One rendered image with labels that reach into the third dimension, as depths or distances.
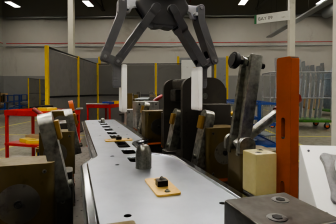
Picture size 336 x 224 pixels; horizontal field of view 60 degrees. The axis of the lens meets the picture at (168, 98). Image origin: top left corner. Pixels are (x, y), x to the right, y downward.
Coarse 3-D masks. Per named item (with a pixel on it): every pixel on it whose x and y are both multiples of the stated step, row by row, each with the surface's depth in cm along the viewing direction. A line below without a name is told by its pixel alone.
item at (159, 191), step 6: (144, 180) 49; (150, 180) 49; (156, 180) 46; (162, 180) 46; (168, 180) 49; (150, 186) 46; (156, 186) 46; (162, 186) 45; (168, 186) 46; (174, 186) 46; (156, 192) 43; (162, 192) 43; (168, 192) 43; (174, 192) 43; (180, 192) 43
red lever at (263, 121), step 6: (300, 96) 54; (270, 114) 52; (264, 120) 51; (270, 120) 51; (258, 126) 51; (264, 126) 51; (252, 132) 50; (258, 132) 51; (252, 138) 50; (234, 144) 50
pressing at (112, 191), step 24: (96, 120) 152; (96, 144) 83; (96, 168) 57; (120, 168) 57; (168, 168) 57; (192, 168) 57; (96, 192) 44; (120, 192) 44; (144, 192) 44; (192, 192) 44; (216, 192) 44; (240, 192) 43; (96, 216) 36; (120, 216) 35; (144, 216) 35; (168, 216) 35; (192, 216) 35; (216, 216) 35
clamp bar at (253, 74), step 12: (228, 60) 50; (240, 60) 49; (252, 60) 49; (240, 72) 51; (252, 72) 49; (240, 84) 51; (252, 84) 49; (240, 96) 51; (252, 96) 49; (240, 108) 51; (252, 108) 49; (240, 120) 49; (252, 120) 49; (240, 132) 48; (228, 144) 51
